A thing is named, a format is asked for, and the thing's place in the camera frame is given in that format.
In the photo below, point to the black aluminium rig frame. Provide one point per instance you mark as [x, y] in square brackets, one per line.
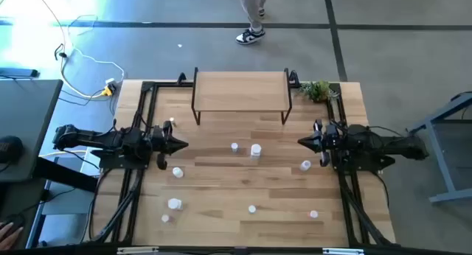
[166, 84]

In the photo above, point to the white bottle blue label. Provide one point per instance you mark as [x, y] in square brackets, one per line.
[256, 150]

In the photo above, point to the dark grey desk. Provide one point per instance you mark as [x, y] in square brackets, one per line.
[26, 111]

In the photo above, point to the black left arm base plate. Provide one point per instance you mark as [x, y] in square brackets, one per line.
[118, 163]

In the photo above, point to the black round speaker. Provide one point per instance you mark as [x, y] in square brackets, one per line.
[9, 149]

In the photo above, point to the grey floor cabinet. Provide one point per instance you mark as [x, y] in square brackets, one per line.
[66, 201]

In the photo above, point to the wooden shelf black metal frame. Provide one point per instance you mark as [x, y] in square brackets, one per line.
[239, 91]

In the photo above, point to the black computer mouse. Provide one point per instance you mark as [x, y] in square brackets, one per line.
[14, 220]

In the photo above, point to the silver metal bracket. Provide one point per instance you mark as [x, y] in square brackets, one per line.
[343, 251]
[136, 250]

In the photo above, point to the black desk leg beam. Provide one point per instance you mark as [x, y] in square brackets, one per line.
[66, 175]

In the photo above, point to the red vial white cap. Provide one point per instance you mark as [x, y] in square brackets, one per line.
[165, 218]

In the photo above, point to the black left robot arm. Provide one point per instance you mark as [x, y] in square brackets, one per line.
[96, 139]

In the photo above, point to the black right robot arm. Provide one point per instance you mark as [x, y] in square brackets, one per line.
[387, 144]

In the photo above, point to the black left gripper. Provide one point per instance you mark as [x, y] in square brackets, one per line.
[162, 142]

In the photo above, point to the black table clamp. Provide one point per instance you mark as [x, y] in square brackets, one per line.
[294, 78]
[181, 78]

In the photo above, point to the large white labelled bottle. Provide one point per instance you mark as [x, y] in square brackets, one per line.
[175, 203]

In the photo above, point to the person's hand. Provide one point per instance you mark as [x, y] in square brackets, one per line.
[7, 238]

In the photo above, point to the plain white bottle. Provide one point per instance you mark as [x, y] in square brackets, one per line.
[177, 172]

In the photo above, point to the blue grey table frame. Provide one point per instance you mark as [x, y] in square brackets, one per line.
[442, 163]

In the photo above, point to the white power strip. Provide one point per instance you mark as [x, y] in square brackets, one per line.
[110, 82]

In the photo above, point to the black white sneaker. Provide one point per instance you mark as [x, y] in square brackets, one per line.
[261, 12]
[250, 36]

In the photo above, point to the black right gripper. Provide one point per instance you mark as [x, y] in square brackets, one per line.
[328, 141]

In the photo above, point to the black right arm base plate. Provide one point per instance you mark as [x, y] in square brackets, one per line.
[368, 164]

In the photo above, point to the small amber vial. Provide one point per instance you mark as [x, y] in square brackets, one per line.
[172, 120]

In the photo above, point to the green potted plant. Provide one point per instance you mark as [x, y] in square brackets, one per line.
[318, 91]

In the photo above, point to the pink vial white cap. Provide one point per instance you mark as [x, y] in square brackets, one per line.
[313, 214]

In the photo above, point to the person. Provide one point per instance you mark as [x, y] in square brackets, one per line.
[250, 4]

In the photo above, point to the black flat device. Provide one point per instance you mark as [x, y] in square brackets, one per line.
[18, 72]

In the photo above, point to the yellow power plug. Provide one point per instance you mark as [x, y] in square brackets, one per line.
[106, 91]

